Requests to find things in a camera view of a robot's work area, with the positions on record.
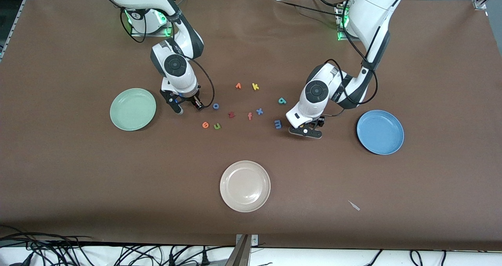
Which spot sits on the white tape scrap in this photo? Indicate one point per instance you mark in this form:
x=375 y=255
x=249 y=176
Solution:
x=354 y=205

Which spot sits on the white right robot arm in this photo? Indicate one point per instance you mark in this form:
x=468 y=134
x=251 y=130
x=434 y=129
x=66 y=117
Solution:
x=184 y=81

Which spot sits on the brown paper table cover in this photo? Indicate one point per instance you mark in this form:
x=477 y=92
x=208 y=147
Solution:
x=251 y=42

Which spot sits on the green plate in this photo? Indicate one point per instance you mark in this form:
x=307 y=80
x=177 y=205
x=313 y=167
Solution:
x=132 y=109

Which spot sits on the blue plate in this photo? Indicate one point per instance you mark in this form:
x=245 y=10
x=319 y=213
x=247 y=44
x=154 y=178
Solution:
x=380 y=132

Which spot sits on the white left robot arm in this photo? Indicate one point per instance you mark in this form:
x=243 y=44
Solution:
x=368 y=15

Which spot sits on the black power plug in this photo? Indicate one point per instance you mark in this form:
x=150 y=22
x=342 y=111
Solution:
x=204 y=260

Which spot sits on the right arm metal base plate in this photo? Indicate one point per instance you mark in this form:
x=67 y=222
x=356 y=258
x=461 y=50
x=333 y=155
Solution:
x=151 y=35

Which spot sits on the blue foam letter m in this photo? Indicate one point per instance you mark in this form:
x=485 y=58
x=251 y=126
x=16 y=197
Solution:
x=278 y=124

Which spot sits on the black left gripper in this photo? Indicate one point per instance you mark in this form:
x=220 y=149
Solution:
x=319 y=122

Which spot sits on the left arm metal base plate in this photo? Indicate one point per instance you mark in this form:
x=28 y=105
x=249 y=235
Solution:
x=343 y=36

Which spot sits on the beige plate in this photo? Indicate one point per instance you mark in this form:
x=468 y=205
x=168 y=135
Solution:
x=245 y=186

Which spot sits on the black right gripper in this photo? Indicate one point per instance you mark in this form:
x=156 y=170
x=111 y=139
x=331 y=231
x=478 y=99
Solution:
x=193 y=99

